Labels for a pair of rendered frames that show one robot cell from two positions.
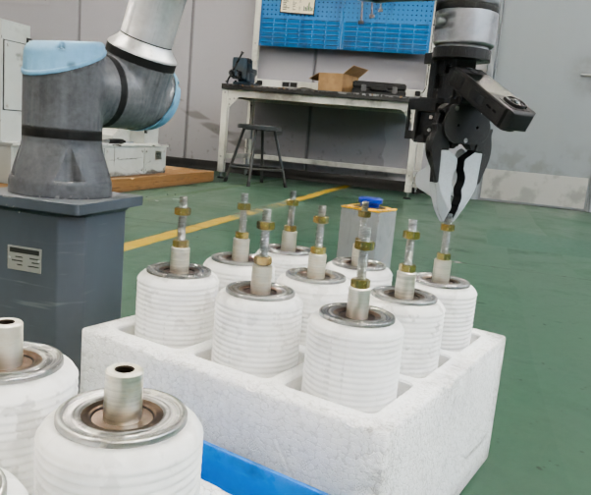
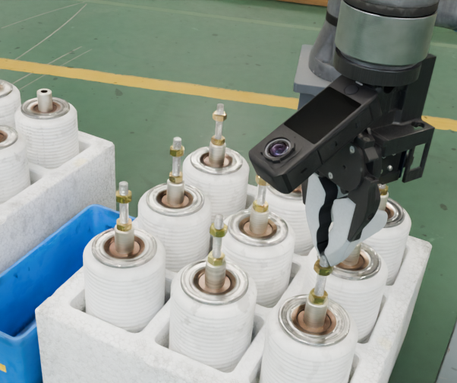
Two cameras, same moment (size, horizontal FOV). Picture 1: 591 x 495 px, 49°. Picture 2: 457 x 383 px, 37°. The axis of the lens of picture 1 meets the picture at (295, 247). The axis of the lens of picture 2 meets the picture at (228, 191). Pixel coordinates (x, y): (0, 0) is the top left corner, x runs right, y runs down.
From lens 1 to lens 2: 1.00 m
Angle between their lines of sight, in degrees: 78
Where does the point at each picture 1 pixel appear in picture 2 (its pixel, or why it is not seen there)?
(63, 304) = not seen: hidden behind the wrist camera
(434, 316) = (180, 307)
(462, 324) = (275, 368)
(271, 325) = (140, 221)
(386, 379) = (92, 297)
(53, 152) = (324, 33)
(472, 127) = (338, 163)
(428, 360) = (179, 341)
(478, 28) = (341, 32)
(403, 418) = (62, 321)
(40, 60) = not seen: outside the picture
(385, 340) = (86, 267)
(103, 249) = not seen: hidden behind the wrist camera
